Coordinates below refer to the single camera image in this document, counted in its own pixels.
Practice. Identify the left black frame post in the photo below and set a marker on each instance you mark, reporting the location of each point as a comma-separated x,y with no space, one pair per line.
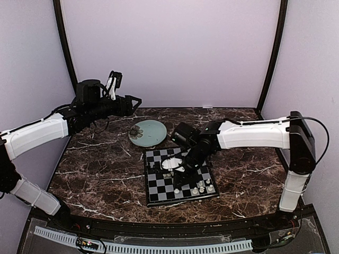
64,42

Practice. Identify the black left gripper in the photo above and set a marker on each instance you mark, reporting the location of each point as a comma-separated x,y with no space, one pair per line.
126,101

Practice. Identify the pale green flower plate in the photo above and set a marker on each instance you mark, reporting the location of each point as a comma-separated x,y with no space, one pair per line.
147,133

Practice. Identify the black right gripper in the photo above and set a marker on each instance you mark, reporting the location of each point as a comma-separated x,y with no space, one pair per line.
179,177

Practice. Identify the white slotted cable duct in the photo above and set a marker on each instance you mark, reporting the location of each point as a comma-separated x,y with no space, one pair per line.
124,245

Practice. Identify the black frame post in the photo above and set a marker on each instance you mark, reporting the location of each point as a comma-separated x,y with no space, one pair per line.
64,42
274,56

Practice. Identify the black grey chessboard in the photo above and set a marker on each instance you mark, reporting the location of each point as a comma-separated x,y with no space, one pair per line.
160,191

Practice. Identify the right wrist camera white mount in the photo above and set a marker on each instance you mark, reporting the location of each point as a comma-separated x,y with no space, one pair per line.
172,164

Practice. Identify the right black frame post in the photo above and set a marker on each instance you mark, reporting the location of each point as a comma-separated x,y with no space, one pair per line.
274,56

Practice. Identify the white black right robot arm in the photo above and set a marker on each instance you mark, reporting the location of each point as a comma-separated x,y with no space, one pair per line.
289,132

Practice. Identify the white chess pieces pile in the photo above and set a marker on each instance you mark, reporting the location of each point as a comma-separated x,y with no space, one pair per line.
168,175

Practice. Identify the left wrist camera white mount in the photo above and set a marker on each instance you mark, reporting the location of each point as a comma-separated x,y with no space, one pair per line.
113,83

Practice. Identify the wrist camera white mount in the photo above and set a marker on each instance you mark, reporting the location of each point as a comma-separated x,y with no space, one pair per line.
113,83
172,164

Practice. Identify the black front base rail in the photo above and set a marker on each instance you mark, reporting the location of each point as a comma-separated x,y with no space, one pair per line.
252,227

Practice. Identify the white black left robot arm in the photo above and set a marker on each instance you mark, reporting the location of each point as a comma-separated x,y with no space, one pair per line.
93,101

